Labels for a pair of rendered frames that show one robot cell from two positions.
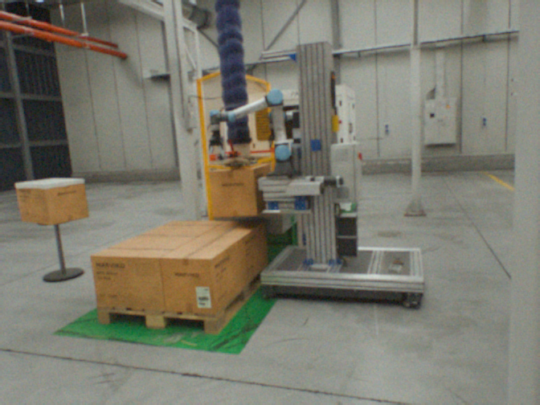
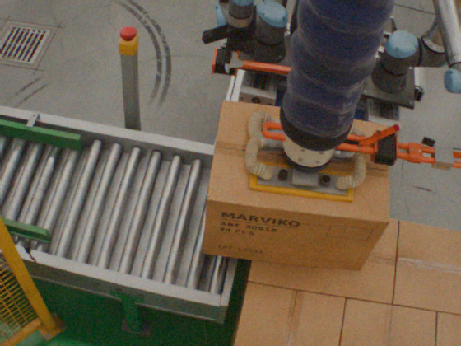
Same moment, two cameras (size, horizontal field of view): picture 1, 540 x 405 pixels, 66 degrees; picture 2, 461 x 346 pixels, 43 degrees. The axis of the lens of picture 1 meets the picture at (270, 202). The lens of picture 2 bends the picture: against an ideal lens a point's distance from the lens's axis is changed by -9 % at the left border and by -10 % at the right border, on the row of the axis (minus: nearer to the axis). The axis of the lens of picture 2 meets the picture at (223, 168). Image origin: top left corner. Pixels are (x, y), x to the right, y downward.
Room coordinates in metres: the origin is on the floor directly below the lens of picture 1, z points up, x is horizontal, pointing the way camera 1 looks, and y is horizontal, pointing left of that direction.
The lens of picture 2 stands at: (4.32, 1.36, 2.79)
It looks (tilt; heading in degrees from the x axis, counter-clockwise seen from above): 57 degrees down; 257
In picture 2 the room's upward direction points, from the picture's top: 7 degrees clockwise
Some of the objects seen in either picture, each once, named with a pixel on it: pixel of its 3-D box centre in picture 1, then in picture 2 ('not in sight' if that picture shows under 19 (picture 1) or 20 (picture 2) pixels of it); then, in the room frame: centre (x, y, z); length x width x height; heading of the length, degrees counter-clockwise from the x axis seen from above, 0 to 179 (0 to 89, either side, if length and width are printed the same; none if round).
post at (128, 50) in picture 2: not in sight; (132, 114); (4.35, -0.43, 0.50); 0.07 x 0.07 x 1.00; 72
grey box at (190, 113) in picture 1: (190, 116); not in sight; (4.95, 0.86, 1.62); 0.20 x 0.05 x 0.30; 162
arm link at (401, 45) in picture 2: not in sight; (401, 50); (3.35, -0.12, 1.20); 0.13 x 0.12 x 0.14; 0
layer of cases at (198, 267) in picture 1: (190, 259); (375, 342); (3.42, 0.71, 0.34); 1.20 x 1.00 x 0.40; 162
